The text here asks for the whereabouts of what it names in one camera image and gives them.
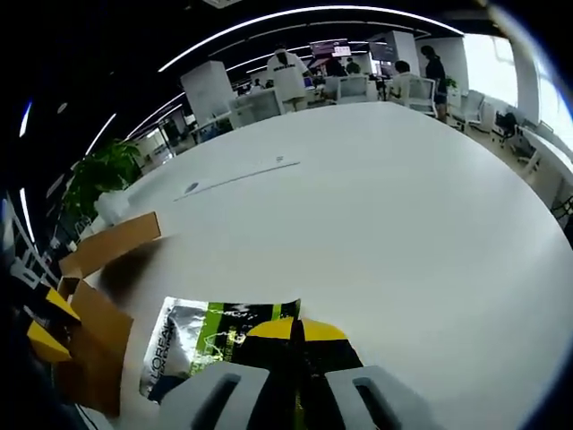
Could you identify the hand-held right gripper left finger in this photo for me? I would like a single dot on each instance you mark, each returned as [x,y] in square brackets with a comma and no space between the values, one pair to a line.
[264,358]

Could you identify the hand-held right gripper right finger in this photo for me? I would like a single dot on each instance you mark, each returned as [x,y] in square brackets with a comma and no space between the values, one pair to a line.
[331,358]

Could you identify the brown cardboard shoe box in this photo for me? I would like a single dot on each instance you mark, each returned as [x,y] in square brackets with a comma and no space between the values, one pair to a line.
[112,244]

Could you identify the green potted plant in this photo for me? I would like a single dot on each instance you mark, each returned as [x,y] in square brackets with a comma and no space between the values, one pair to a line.
[105,170]

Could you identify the table power socket panel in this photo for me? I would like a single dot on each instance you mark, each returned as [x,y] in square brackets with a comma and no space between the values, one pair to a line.
[193,186]

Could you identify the white office chair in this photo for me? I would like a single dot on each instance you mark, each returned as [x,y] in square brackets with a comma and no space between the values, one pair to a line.
[353,87]
[421,92]

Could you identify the ceiling light strip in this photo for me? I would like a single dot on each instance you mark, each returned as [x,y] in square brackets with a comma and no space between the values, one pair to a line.
[291,15]

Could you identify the wall screen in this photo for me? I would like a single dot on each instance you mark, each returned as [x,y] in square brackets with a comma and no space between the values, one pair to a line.
[333,48]

